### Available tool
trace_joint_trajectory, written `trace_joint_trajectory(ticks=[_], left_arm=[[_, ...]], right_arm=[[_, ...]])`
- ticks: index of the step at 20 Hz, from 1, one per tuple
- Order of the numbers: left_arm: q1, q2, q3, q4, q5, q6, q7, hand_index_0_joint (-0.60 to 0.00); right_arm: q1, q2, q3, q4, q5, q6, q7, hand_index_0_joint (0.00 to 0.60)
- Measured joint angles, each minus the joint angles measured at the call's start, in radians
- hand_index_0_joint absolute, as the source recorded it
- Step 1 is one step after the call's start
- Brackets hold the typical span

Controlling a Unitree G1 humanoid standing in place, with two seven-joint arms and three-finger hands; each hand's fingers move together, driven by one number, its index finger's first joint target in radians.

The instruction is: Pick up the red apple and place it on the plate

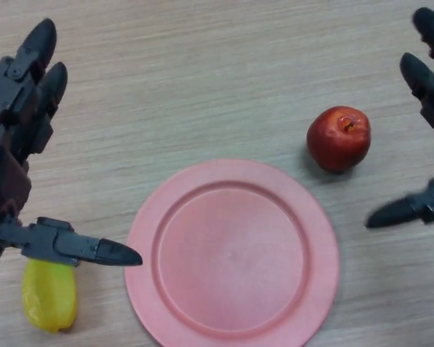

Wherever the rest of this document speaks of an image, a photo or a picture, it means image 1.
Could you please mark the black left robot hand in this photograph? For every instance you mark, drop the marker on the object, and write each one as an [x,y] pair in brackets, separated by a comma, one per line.
[18,152]

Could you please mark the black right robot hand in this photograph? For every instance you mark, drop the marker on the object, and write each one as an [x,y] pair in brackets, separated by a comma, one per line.
[426,86]

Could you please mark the red apple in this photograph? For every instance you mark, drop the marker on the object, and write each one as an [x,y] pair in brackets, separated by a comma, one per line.
[339,139]

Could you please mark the pink round plate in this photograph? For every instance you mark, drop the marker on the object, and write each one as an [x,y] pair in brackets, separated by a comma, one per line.
[232,253]

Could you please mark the yellow starfruit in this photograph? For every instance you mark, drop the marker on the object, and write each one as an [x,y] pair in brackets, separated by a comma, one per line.
[50,294]

